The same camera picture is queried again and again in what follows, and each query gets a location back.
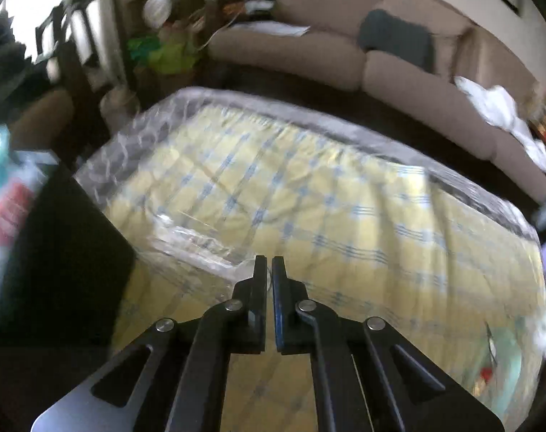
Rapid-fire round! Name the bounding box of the clear plastic bag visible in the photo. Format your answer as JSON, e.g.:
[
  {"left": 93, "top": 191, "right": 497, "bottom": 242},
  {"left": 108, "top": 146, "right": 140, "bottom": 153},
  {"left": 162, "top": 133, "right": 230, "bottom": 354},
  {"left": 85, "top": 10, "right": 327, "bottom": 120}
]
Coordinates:
[{"left": 151, "top": 207, "right": 274, "bottom": 289}]

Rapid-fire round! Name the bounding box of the dark grey cushion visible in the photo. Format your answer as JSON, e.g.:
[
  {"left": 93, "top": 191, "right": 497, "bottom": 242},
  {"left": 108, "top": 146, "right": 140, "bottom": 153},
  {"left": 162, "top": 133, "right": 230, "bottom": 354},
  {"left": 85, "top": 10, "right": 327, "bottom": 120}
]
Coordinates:
[{"left": 358, "top": 9, "right": 436, "bottom": 73}]

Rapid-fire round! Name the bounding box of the brown armchair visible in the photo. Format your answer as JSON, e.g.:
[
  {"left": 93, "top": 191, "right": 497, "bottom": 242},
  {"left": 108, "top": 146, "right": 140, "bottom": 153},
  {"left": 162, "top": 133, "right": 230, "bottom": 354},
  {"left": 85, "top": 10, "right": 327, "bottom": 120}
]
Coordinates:
[{"left": 9, "top": 87, "right": 78, "bottom": 154}]

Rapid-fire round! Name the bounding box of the beige cylindrical container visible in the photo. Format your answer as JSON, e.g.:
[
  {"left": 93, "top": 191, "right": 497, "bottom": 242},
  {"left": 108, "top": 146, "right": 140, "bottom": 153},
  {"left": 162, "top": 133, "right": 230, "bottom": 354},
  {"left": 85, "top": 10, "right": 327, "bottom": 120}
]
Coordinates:
[{"left": 99, "top": 90, "right": 139, "bottom": 132}]

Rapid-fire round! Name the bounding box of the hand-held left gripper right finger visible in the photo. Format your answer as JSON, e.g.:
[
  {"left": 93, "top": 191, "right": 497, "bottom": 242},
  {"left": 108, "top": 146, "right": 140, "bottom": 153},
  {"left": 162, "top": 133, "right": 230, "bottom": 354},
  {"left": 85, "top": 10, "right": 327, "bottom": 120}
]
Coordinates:
[{"left": 272, "top": 256, "right": 503, "bottom": 432}]

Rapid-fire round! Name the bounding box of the white paper sheet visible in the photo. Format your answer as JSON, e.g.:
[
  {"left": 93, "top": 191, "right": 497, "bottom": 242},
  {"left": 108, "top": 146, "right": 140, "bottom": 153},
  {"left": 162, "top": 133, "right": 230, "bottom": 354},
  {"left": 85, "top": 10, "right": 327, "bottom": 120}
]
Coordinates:
[{"left": 228, "top": 22, "right": 312, "bottom": 37}]

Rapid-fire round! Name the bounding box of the dark clothes pile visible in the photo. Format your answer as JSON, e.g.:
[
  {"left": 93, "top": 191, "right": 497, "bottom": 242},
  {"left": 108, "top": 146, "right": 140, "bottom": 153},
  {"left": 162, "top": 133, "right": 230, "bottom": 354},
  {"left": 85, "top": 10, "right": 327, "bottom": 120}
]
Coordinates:
[{"left": 0, "top": 13, "right": 35, "bottom": 122}]

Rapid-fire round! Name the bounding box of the white bag with red print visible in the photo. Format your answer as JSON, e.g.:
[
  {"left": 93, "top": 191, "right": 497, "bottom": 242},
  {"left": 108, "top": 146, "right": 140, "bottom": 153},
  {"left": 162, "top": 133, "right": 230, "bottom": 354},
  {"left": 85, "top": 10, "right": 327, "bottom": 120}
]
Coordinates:
[{"left": 0, "top": 153, "right": 58, "bottom": 253}]

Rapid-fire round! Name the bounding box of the white clothes pile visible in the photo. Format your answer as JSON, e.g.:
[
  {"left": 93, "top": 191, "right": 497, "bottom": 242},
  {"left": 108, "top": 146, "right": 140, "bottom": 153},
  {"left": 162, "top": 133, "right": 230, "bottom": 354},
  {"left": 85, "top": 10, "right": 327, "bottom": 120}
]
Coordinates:
[{"left": 455, "top": 76, "right": 546, "bottom": 172}]

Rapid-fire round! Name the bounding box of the mint green plate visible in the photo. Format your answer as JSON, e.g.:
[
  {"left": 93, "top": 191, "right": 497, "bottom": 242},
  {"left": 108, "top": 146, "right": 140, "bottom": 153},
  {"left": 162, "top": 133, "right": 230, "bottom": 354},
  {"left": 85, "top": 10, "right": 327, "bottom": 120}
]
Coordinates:
[{"left": 462, "top": 319, "right": 539, "bottom": 410}]

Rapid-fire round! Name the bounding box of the round white disc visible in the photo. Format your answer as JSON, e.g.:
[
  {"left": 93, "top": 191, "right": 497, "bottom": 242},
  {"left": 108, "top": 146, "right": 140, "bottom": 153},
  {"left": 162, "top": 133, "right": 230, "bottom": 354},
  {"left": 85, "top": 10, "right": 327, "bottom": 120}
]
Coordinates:
[{"left": 143, "top": 0, "right": 172, "bottom": 25}]

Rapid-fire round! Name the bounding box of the green bag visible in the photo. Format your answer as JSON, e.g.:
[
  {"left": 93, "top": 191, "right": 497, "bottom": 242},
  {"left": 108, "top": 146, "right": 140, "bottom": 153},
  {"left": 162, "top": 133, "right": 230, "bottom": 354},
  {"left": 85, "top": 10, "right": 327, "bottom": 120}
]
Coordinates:
[{"left": 147, "top": 38, "right": 199, "bottom": 75}]

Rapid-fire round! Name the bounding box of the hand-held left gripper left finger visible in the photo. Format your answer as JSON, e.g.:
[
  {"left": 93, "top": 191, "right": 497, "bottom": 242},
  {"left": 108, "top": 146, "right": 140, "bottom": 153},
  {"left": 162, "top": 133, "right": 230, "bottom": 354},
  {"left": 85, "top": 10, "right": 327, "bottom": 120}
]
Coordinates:
[{"left": 30, "top": 256, "right": 268, "bottom": 432}]

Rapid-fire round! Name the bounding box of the brown sofa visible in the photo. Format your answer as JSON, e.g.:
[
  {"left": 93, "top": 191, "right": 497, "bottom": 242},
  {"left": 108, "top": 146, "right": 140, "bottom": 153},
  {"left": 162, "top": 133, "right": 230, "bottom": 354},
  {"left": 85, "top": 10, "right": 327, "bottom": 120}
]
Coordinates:
[{"left": 207, "top": 0, "right": 546, "bottom": 203}]

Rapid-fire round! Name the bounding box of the black storage box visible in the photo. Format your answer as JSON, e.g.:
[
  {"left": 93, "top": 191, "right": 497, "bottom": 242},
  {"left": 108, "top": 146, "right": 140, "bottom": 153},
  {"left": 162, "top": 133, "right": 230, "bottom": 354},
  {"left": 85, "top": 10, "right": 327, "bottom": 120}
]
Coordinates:
[{"left": 0, "top": 162, "right": 136, "bottom": 415}]

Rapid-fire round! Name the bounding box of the dark wooden chair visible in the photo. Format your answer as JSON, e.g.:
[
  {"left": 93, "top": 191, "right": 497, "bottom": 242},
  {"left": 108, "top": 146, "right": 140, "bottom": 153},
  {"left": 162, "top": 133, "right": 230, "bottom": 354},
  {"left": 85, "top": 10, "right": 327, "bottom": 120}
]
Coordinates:
[{"left": 34, "top": 4, "right": 105, "bottom": 70}]

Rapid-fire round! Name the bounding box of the yellow plaid cloth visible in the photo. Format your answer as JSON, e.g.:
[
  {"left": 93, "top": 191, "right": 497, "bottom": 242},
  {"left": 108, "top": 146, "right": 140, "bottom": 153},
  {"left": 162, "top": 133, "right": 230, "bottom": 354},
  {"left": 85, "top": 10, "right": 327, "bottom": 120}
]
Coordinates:
[{"left": 97, "top": 103, "right": 546, "bottom": 432}]

